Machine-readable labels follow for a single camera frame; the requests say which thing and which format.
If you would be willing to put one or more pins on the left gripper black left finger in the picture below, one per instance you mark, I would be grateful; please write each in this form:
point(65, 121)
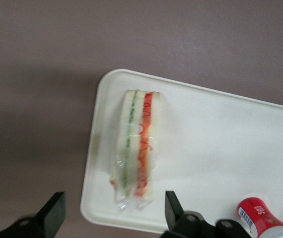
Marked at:
point(49, 218)

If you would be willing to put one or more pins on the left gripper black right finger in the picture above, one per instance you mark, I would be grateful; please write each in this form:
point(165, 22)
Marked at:
point(188, 223)

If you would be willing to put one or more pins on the triangle sandwich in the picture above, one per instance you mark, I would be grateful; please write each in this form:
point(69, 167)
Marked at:
point(137, 148)

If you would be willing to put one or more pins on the beige plastic tray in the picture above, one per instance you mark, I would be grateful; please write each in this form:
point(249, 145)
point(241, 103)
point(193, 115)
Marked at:
point(218, 153)

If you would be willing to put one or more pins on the red white yogurt drink bottle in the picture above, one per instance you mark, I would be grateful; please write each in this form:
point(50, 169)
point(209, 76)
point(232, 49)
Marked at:
point(260, 218)

